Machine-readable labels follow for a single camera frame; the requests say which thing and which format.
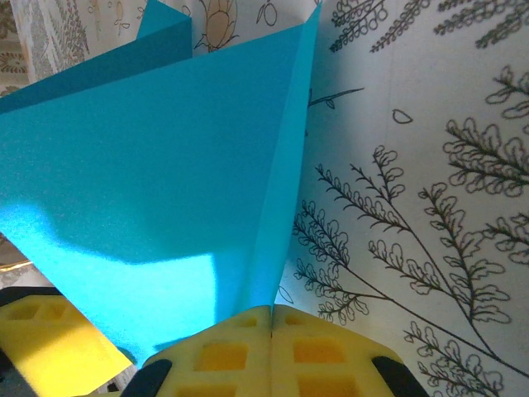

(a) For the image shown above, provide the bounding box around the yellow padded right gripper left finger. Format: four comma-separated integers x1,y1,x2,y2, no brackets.
123,304,273,397

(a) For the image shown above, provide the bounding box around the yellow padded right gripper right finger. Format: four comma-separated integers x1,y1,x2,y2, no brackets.
271,304,431,397

